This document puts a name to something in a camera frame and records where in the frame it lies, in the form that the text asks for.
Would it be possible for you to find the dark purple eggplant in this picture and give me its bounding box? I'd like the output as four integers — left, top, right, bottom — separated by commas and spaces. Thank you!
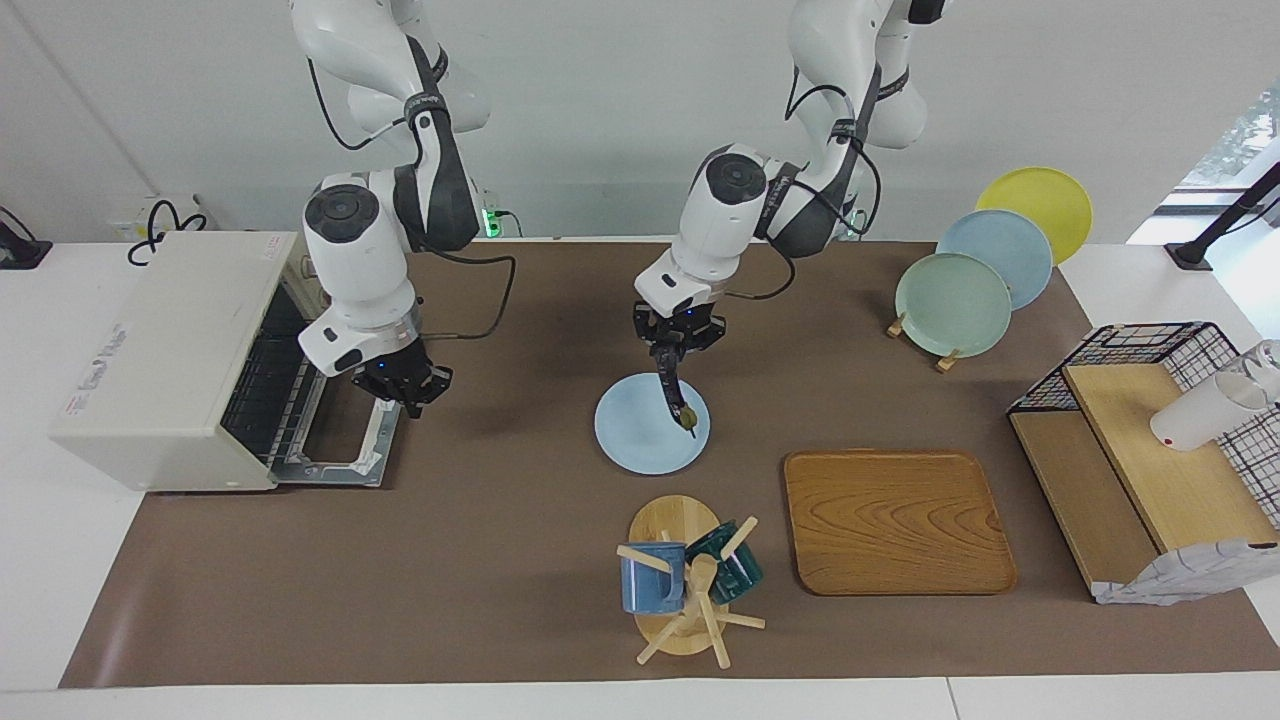
657, 368, 698, 438

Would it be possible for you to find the glass oven door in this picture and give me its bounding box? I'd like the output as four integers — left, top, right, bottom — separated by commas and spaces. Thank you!
268, 395, 403, 489

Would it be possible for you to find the cream toaster oven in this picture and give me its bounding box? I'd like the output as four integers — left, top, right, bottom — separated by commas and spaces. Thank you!
50, 232, 331, 493

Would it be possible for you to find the brown table mat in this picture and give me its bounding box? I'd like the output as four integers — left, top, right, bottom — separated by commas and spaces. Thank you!
58, 240, 1280, 689

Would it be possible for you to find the wooden mug tree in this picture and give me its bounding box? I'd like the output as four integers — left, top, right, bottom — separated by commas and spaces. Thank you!
615, 495, 767, 669

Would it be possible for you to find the dark green mug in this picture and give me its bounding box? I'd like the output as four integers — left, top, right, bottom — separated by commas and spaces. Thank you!
686, 521, 764, 605

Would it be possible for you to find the blue mug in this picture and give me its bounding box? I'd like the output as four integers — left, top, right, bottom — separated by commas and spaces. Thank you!
620, 542, 689, 615

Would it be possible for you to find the wooden tray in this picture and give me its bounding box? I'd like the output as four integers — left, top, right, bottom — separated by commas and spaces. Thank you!
783, 449, 1018, 597

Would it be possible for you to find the wooden plate rack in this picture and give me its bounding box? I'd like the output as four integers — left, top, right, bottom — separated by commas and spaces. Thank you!
886, 312, 961, 373

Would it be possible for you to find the pale green plate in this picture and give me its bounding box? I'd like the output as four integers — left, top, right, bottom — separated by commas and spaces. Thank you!
894, 253, 1013, 359

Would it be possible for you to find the white power strip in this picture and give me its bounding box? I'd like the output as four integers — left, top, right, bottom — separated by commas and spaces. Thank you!
108, 193, 206, 243

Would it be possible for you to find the racked light blue plate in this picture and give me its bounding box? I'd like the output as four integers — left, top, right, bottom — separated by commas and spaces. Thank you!
935, 209, 1053, 311

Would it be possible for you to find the yellow plate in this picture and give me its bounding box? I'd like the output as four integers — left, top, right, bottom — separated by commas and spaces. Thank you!
975, 166, 1093, 266

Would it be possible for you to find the black table clamp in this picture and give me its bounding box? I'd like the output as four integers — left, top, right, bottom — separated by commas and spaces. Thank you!
0, 205, 53, 271

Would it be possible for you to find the black angled stand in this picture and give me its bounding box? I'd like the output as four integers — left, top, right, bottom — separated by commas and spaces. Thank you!
1165, 160, 1280, 271

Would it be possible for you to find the white cup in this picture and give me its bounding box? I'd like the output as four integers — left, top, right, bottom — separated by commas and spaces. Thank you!
1149, 372, 1271, 453

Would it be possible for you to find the white marbled cloth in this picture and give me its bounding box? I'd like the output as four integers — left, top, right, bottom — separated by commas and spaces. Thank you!
1093, 540, 1280, 606

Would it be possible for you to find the clear glass cup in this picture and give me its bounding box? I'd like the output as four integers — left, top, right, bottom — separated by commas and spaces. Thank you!
1240, 340, 1280, 401

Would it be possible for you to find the window with greenery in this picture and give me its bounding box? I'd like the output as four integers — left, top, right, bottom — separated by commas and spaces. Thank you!
1175, 85, 1280, 191

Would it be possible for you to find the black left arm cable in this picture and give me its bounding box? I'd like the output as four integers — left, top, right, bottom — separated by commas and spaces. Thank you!
725, 85, 883, 302

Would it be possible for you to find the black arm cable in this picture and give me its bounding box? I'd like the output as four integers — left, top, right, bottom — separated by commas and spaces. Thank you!
725, 85, 883, 302
305, 55, 517, 342

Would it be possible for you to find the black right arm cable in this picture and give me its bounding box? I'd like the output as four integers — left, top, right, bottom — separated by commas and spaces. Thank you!
305, 55, 517, 342

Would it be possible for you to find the loose black cord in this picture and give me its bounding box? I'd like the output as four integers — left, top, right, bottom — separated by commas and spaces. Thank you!
127, 199, 209, 267

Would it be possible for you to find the wire and wood shelf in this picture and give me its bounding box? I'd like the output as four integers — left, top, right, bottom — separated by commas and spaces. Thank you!
1006, 322, 1280, 601

